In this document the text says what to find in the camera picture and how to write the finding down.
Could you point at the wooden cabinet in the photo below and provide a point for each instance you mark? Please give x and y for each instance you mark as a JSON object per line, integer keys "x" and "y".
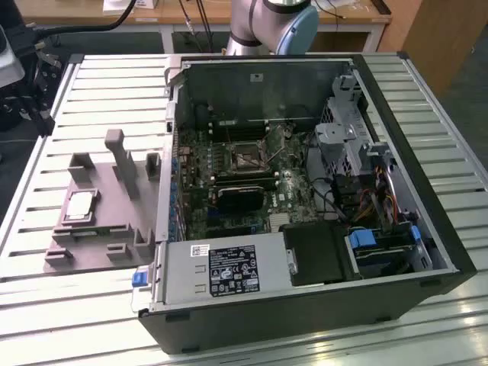
{"x": 446, "y": 42}

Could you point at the thin metal locking lever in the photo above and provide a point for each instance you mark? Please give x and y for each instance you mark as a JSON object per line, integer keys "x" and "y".
{"x": 228, "y": 134}

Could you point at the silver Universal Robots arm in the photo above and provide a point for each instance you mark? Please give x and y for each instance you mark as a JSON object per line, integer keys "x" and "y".
{"x": 251, "y": 19}

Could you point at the silver square CPU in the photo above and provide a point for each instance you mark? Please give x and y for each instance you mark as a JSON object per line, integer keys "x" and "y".
{"x": 80, "y": 206}

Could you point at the blue disk carrier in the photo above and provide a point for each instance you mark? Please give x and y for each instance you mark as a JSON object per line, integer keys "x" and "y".
{"x": 362, "y": 238}

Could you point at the CPU socket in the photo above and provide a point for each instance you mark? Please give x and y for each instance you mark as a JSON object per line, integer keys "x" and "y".
{"x": 247, "y": 160}

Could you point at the silver drive cage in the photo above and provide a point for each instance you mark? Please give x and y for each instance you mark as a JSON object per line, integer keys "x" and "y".
{"x": 343, "y": 133}

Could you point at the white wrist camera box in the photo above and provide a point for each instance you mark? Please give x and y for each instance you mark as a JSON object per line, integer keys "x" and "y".
{"x": 10, "y": 57}

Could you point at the wooden desk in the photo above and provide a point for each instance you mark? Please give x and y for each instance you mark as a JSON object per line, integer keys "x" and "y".
{"x": 152, "y": 17}

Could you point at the black plastic shroud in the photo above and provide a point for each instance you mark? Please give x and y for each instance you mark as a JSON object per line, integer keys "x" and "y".
{"x": 312, "y": 253}

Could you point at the green RAM stick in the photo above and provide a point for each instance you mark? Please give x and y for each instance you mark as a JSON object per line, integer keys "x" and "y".
{"x": 99, "y": 232}

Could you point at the blue case latch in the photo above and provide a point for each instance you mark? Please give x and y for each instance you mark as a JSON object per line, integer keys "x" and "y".
{"x": 139, "y": 277}

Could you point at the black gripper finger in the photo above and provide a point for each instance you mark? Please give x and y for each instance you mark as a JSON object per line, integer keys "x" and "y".
{"x": 44, "y": 122}

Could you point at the green motherboard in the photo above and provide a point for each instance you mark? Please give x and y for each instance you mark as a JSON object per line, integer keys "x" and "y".
{"x": 198, "y": 213}

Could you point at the black RAM slot bank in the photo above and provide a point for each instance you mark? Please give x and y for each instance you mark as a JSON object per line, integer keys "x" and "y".
{"x": 244, "y": 180}
{"x": 238, "y": 129}

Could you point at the black graphics card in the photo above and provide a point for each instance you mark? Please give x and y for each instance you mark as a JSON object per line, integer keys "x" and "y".
{"x": 240, "y": 199}

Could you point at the silver power supply unit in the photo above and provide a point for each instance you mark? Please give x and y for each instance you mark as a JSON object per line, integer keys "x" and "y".
{"x": 179, "y": 270}

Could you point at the black open PC case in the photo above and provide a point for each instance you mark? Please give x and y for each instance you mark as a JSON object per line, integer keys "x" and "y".
{"x": 267, "y": 328}

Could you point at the grey parts rack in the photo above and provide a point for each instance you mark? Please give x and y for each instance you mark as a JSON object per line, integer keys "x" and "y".
{"x": 110, "y": 213}

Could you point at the small silver heatsink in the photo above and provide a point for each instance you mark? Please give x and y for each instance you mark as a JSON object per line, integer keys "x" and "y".
{"x": 280, "y": 222}

